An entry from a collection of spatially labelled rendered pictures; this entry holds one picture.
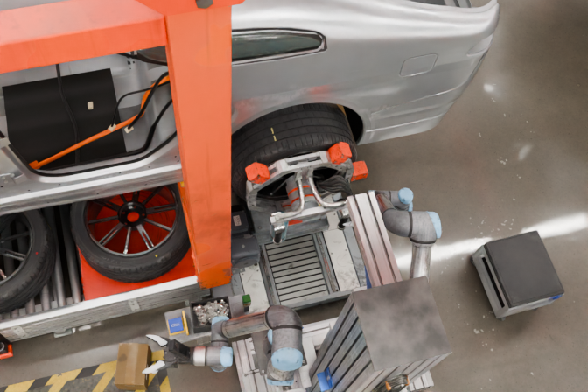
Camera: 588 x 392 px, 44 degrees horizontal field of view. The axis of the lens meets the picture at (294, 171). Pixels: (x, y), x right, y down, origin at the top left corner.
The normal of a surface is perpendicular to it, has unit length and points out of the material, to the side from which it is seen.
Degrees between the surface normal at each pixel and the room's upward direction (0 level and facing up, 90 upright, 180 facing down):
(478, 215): 0
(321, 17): 37
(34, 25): 0
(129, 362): 0
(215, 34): 90
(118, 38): 90
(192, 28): 90
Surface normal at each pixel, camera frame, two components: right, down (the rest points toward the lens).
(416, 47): 0.27, 0.77
